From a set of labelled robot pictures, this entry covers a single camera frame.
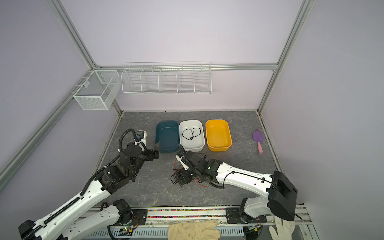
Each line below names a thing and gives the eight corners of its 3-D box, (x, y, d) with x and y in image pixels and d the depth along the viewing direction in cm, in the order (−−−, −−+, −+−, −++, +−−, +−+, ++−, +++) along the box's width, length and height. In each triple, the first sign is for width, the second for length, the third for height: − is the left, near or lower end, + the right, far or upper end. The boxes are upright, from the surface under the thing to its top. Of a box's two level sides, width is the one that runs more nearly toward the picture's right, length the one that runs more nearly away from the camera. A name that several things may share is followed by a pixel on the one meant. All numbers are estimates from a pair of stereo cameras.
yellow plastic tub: (206, 152, 100) (207, 147, 94) (205, 125, 115) (205, 119, 110) (231, 152, 99) (233, 147, 94) (226, 125, 115) (228, 119, 109)
